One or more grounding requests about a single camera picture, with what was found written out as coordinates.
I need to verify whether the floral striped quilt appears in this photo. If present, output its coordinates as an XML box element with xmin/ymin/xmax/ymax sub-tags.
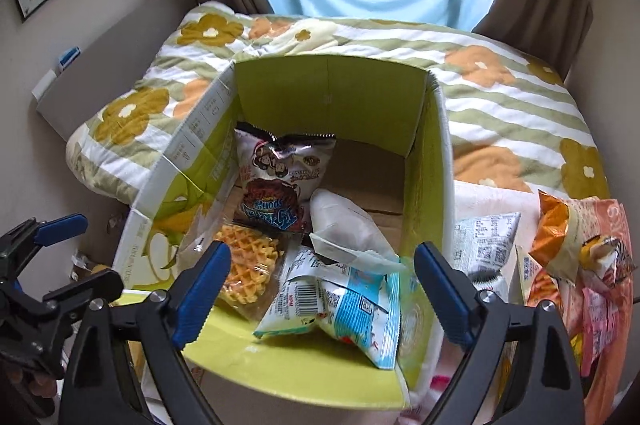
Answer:
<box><xmin>65</xmin><ymin>2</ymin><xmax>610</xmax><ymax>204</ymax></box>

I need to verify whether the grey headboard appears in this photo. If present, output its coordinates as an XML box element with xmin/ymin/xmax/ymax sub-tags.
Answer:
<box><xmin>36</xmin><ymin>0</ymin><xmax>196</xmax><ymax>140</ymax></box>

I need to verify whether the white translucent snack pack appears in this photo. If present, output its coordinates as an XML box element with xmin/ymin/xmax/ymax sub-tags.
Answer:
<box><xmin>309</xmin><ymin>189</ymin><xmax>406</xmax><ymax>275</ymax></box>

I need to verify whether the person's left hand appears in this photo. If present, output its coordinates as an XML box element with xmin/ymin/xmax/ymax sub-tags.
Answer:
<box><xmin>3</xmin><ymin>363</ymin><xmax>58</xmax><ymax>419</ymax></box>

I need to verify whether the white blue snack bag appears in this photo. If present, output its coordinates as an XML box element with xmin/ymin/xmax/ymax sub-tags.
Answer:
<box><xmin>253</xmin><ymin>246</ymin><xmax>401</xmax><ymax>370</ymax></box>

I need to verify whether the orange chip bag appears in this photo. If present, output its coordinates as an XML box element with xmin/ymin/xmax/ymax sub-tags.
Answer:
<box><xmin>518</xmin><ymin>191</ymin><xmax>636</xmax><ymax>424</ymax></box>

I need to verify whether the green cardboard box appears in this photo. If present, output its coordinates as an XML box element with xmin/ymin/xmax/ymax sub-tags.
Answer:
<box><xmin>114</xmin><ymin>55</ymin><xmax>454</xmax><ymax>410</ymax></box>

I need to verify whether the red blue snack bag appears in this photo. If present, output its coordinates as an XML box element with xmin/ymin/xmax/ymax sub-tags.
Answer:
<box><xmin>234</xmin><ymin>122</ymin><xmax>336</xmax><ymax>232</ymax></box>

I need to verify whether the waffle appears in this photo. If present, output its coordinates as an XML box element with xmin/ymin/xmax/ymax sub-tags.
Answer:
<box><xmin>177</xmin><ymin>216</ymin><xmax>286</xmax><ymax>323</ymax></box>

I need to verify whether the small white grey snack pack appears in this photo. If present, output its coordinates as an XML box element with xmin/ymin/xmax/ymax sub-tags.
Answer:
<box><xmin>451</xmin><ymin>213</ymin><xmax>521</xmax><ymax>282</ymax></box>

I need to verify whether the blue white item on headboard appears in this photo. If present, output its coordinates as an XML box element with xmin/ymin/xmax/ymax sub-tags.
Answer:
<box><xmin>32</xmin><ymin>46</ymin><xmax>81</xmax><ymax>101</ymax></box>

